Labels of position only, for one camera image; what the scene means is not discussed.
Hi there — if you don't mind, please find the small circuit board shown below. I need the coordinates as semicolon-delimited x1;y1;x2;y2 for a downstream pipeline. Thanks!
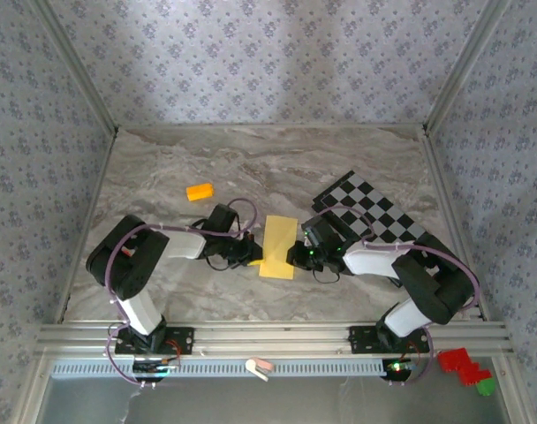
132;358;182;382
382;358;418;382

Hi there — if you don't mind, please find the red toy brick stack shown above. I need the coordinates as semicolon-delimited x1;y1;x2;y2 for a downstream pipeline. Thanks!
436;347;493;388

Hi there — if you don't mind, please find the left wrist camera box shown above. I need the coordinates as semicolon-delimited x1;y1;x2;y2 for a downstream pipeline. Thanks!
205;204;240;239

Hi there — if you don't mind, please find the grey slotted cable duct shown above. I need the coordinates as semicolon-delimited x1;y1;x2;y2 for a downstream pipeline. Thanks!
49;358;391;379

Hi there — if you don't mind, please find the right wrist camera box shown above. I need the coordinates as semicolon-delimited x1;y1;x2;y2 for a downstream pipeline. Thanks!
300;215;343;251

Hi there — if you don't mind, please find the aluminium frame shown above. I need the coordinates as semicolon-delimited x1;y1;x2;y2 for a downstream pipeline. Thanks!
11;0;534;424

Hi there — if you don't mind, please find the orange rectangular block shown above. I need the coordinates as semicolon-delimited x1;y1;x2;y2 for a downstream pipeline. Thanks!
185;183;216;203

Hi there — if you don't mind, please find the pink white clip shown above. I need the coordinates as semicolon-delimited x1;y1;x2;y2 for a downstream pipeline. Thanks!
245;357;275;382

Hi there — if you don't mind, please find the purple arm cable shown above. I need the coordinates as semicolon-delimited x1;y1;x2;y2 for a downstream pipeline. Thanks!
102;197;260;390
312;205;480;388

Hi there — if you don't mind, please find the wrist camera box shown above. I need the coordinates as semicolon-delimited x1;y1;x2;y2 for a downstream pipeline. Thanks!
205;204;240;239
300;215;343;251

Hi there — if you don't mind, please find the black grey chessboard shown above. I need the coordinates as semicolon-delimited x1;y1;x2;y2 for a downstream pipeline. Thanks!
311;170;429;248

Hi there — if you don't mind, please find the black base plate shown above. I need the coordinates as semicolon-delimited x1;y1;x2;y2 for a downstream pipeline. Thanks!
114;325;195;357
348;325;431;354

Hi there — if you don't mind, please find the thin black cable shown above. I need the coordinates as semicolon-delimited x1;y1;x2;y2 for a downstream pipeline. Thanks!
205;254;235;272
311;268;341;284

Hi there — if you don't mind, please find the yellow paper sheet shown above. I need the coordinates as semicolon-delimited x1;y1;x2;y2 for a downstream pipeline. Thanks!
258;215;299;280

